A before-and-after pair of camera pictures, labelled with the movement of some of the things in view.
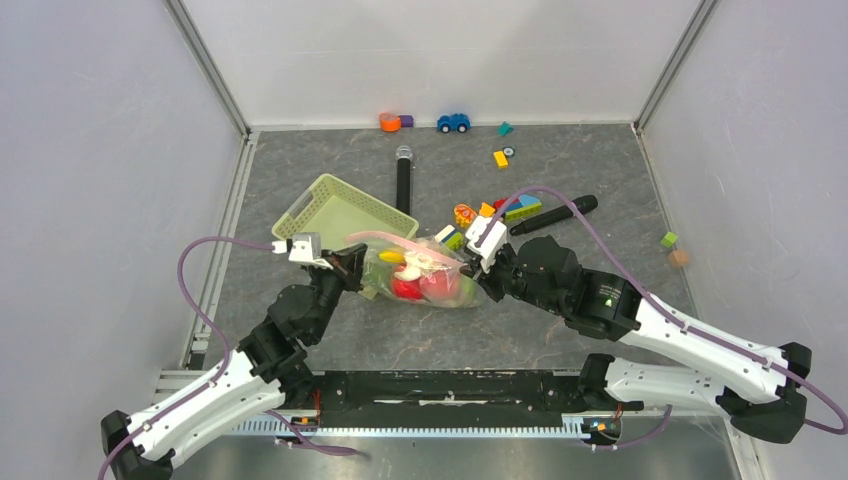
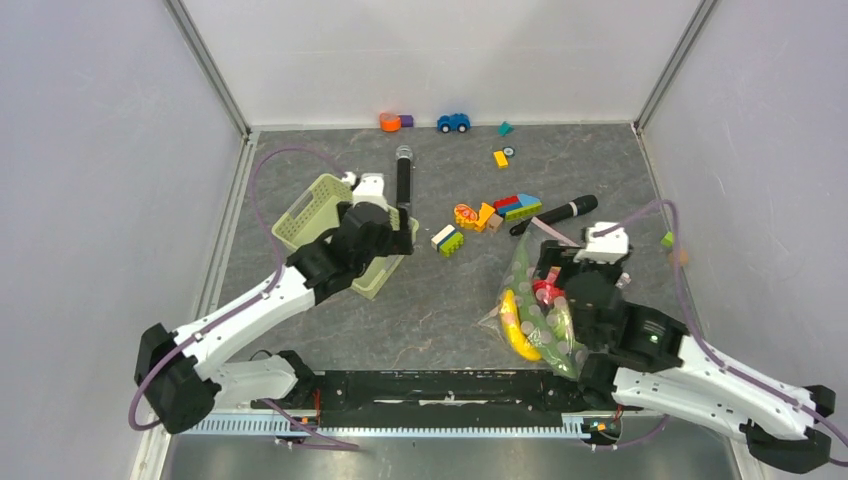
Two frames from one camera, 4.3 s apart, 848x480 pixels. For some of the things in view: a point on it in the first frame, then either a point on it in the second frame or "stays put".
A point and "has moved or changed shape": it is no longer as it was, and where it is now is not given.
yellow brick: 500,159 stays put
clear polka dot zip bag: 415,272 → 533,311
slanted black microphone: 584,205 stays put
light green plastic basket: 334,209 stays put
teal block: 505,128 stays put
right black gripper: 487,279 → 562,257
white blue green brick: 450,237 stays put
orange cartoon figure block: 464,215 stays put
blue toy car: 456,121 stays put
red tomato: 410,290 has moved or changed shape
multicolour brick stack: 517,208 stays put
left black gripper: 348,263 → 397,242
